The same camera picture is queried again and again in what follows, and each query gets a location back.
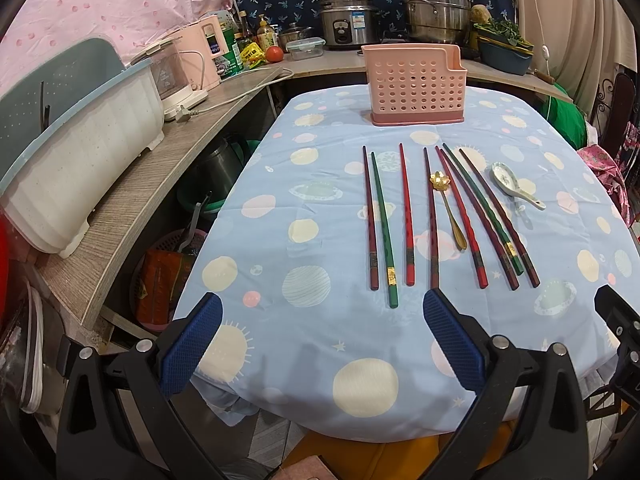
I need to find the dark red chopstick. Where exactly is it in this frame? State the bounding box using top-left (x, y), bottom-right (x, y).
top-left (459, 148), bottom-right (540, 288)
top-left (423, 148), bottom-right (439, 289)
top-left (362, 148), bottom-right (380, 290)

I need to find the dark maroon chopstick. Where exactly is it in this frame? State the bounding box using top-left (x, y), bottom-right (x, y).
top-left (444, 151), bottom-right (520, 290)

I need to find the green chopstick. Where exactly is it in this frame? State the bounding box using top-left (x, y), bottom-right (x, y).
top-left (370, 153), bottom-right (399, 309)
top-left (442, 143), bottom-right (525, 275)

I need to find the bright red chopstick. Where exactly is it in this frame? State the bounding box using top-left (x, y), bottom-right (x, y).
top-left (399, 144), bottom-right (416, 286)

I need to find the gold flower spoon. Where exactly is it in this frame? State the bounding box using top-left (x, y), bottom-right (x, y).
top-left (430, 171), bottom-right (468, 252)

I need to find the white ceramic soup spoon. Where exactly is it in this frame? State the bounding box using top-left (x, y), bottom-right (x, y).
top-left (490, 162), bottom-right (546, 210)

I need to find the pink floral cloth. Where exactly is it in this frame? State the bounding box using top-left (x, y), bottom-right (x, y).
top-left (577, 122), bottom-right (639, 228)

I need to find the blue planet pattern tablecloth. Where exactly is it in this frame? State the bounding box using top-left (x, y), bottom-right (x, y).
top-left (177, 85), bottom-right (639, 442)

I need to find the green plastic bag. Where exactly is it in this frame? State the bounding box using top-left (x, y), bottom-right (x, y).
top-left (541, 96), bottom-right (587, 151)

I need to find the white power strip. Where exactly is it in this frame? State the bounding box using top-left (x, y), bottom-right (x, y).
top-left (162, 86), bottom-right (208, 122)

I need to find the white dish drainer bin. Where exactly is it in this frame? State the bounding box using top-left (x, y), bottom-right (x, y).
top-left (1, 38), bottom-right (164, 258)

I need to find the pink perforated utensil holder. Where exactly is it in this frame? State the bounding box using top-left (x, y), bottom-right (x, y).
top-left (362, 44), bottom-right (468, 126)

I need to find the blue basin with vegetables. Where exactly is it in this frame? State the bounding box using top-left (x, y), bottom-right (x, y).
top-left (473, 18), bottom-right (535, 76)

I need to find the green snack package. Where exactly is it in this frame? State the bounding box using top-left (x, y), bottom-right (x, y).
top-left (214, 29), bottom-right (243, 79)

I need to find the pink electric kettle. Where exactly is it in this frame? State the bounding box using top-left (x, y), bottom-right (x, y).
top-left (169, 14), bottom-right (229, 90)

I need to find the red tomato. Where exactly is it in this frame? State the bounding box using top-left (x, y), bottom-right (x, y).
top-left (264, 46), bottom-right (284, 63)

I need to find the yellow oil bottle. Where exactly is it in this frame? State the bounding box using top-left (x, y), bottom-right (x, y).
top-left (256, 14), bottom-right (277, 52)

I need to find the clear food container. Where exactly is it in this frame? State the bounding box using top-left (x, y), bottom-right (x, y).
top-left (285, 37), bottom-right (326, 61)

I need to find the pink dotted curtain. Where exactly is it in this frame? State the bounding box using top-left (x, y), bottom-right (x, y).
top-left (1, 0), bottom-right (228, 92)

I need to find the large stainless steel steamer pot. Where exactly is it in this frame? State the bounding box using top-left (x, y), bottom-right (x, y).
top-left (404, 0), bottom-right (471, 44)

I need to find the silver rice cooker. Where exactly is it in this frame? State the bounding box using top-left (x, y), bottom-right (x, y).
top-left (319, 0), bottom-right (378, 50)

